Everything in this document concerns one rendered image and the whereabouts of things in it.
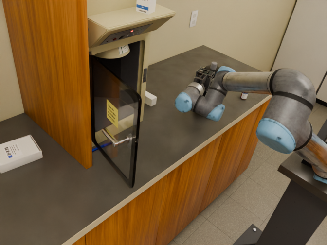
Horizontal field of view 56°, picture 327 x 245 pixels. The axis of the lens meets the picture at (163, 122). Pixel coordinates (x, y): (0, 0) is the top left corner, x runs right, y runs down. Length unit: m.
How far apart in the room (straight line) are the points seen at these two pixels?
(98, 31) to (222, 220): 1.74
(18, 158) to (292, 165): 1.16
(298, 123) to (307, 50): 3.11
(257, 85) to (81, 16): 0.59
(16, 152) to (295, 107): 1.01
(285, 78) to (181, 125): 0.70
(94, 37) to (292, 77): 0.61
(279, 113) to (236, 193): 1.72
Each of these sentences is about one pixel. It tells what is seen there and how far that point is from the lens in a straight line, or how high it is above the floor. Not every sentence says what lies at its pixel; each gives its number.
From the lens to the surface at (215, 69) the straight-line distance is 1.51.
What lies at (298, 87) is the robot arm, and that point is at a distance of 0.93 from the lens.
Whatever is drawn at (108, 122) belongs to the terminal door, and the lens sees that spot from 1.09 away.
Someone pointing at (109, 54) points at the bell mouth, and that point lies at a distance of 1.22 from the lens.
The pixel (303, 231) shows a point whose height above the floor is 0.62.
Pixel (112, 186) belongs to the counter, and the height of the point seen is 0.94.
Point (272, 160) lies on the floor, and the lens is 3.01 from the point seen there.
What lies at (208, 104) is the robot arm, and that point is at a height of 1.20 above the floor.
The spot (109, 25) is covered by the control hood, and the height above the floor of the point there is 1.51.
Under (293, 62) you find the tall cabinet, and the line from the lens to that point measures 4.09.
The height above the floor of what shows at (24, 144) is 0.98.
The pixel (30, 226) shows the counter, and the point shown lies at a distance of 1.13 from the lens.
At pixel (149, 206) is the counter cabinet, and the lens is 1.46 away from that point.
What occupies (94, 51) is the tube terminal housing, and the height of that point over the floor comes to 1.38.
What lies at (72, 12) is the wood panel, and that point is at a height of 1.55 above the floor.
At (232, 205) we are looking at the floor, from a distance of 2.48.
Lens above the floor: 1.86
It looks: 37 degrees down
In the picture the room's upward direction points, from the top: 8 degrees clockwise
